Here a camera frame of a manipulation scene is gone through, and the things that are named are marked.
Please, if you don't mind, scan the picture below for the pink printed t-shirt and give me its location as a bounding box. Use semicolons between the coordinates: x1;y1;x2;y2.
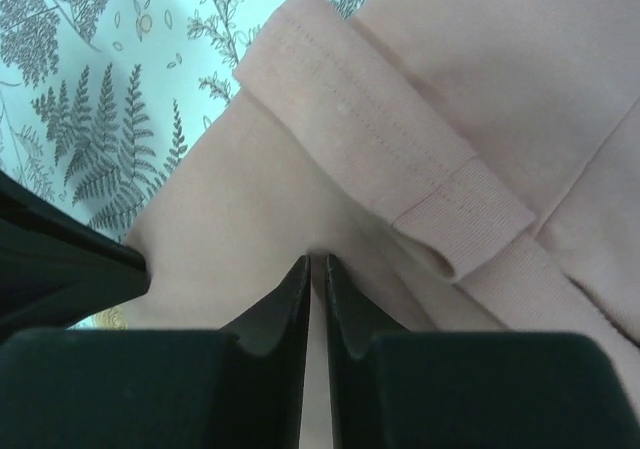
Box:
122;0;640;449

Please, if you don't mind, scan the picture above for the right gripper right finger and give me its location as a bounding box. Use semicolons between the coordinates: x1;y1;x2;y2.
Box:
325;256;639;448

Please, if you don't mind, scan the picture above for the floral table mat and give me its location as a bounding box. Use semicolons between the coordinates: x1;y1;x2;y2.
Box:
0;0;401;331

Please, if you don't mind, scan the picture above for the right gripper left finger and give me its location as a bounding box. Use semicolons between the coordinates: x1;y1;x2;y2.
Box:
1;256;311;448

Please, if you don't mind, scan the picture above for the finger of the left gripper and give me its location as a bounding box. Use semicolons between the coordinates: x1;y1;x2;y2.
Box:
1;174;150;339

